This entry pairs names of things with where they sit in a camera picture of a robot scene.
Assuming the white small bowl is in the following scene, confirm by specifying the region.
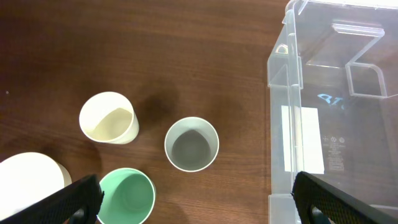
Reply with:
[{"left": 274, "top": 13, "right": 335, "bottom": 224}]
[{"left": 1, "top": 152, "right": 72, "bottom": 220}]

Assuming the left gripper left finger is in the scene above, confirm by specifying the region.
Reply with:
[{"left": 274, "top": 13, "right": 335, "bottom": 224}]
[{"left": 1, "top": 174, "right": 104, "bottom": 224}]

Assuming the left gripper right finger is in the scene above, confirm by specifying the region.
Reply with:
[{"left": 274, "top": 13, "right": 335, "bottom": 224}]
[{"left": 292, "top": 171, "right": 397, "bottom": 224}]

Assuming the clear plastic storage bin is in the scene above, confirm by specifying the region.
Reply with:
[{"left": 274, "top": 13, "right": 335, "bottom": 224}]
[{"left": 267, "top": 0, "right": 397, "bottom": 223}]

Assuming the cream cup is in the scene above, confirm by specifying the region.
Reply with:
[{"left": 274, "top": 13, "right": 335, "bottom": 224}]
[{"left": 79, "top": 91, "right": 139, "bottom": 144}]

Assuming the mint green cup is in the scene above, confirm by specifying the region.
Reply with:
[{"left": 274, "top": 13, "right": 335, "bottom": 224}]
[{"left": 97, "top": 167, "right": 156, "bottom": 224}]

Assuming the white label in bin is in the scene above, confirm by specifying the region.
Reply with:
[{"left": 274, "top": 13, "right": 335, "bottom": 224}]
[{"left": 281, "top": 105, "right": 325, "bottom": 175}]

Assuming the grey cup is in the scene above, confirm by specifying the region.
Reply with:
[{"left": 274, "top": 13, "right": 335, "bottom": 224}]
[{"left": 164, "top": 116, "right": 220, "bottom": 172}]

